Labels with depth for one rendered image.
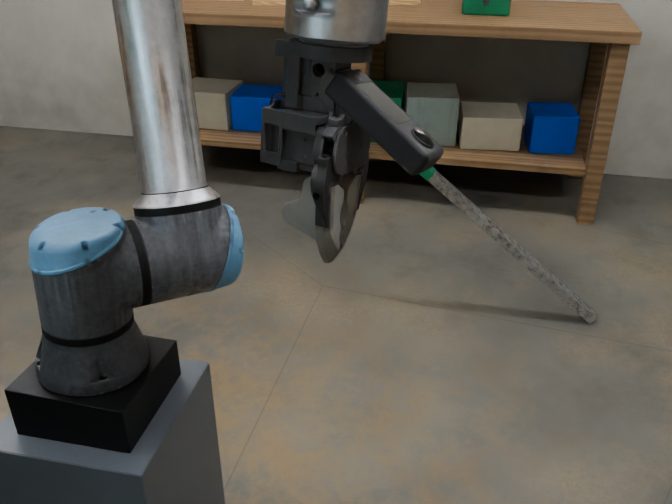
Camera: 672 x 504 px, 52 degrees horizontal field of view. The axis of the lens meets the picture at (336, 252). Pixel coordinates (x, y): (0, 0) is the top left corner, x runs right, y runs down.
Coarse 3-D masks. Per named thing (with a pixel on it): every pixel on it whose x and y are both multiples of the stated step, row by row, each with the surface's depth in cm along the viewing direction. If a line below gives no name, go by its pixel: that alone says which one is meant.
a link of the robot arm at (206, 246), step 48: (144, 0) 108; (144, 48) 109; (144, 96) 111; (192, 96) 115; (144, 144) 113; (192, 144) 115; (144, 192) 116; (192, 192) 115; (144, 240) 112; (192, 240) 115; (240, 240) 119; (192, 288) 118
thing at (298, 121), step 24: (288, 48) 62; (312, 48) 59; (336, 48) 58; (360, 48) 59; (288, 72) 63; (312, 72) 62; (336, 72) 61; (288, 96) 64; (312, 96) 63; (264, 120) 64; (288, 120) 62; (312, 120) 61; (336, 120) 61; (264, 144) 65; (288, 144) 64; (312, 144) 63; (336, 144) 61; (360, 144) 65; (288, 168) 64; (312, 168) 64; (336, 168) 62
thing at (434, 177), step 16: (432, 176) 231; (448, 192) 232; (464, 208) 233; (480, 224) 234; (496, 224) 238; (496, 240) 236; (512, 240) 238; (528, 256) 237; (544, 272) 237; (560, 288) 238; (576, 304) 239; (592, 320) 241
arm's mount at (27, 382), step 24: (168, 360) 127; (24, 384) 116; (144, 384) 118; (168, 384) 128; (24, 408) 115; (48, 408) 114; (72, 408) 113; (96, 408) 112; (120, 408) 112; (144, 408) 119; (24, 432) 118; (48, 432) 117; (72, 432) 116; (96, 432) 114; (120, 432) 113
